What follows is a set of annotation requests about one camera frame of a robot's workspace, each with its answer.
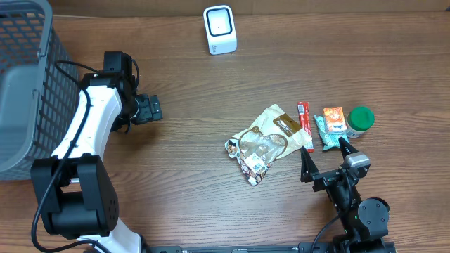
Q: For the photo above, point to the small orange snack packet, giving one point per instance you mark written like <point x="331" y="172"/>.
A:
<point x="335" y="120"/>

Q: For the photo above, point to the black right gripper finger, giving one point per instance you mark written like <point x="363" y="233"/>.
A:
<point x="346" y="148"/>
<point x="308" y="168"/>

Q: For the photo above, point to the white barcode scanner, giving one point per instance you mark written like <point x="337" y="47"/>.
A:
<point x="220" y="29"/>

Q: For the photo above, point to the grey plastic shopping basket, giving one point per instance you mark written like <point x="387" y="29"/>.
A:
<point x="37" y="101"/>

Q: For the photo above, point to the teal orange snack pack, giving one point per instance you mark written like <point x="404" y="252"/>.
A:
<point x="329" y="140"/>

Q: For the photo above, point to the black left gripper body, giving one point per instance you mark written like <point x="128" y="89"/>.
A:
<point x="153" y="109"/>

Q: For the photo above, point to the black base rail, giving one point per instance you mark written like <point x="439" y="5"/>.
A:
<point x="232" y="249"/>

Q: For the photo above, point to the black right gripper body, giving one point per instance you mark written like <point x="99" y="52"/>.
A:
<point x="328" y="176"/>

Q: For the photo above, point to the red stick packet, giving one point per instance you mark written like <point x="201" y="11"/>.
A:
<point x="303" y="112"/>

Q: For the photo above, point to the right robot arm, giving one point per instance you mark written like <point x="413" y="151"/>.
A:
<point x="360" y="225"/>

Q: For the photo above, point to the brown white snack pouch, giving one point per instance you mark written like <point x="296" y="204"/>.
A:
<point x="272" y="136"/>

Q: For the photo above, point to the green lidded jar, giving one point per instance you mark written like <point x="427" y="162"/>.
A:
<point x="359" y="120"/>

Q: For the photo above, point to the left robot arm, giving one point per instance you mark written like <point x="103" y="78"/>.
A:
<point x="76" y="197"/>

